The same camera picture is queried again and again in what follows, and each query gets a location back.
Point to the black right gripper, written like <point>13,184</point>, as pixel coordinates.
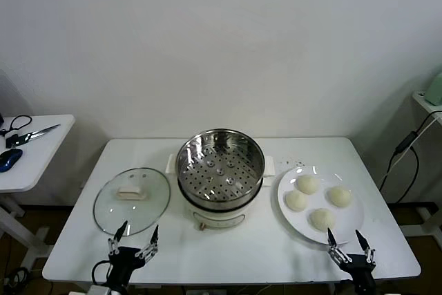
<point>359,264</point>

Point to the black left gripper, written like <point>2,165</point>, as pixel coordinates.
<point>124,257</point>

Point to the white steamed baozi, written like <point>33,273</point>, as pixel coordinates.
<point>322,219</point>
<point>308,183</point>
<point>296,200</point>
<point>340,195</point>

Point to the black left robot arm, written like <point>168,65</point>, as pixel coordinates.
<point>117,283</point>

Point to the stainless steel steamer basket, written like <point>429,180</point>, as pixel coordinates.
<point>256,157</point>

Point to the white round plate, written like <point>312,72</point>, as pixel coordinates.
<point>348,222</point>

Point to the white electric cooker pot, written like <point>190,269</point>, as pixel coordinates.
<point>217,219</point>

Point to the white side table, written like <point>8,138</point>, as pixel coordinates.
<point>34,157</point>

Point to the steel scissors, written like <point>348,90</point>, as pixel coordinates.
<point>45,130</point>

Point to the blue computer mouse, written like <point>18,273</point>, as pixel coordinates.
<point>8,158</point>

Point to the white shelf table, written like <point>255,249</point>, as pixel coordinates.
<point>418,99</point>

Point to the pale green appliance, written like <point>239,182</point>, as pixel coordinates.
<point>435,93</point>

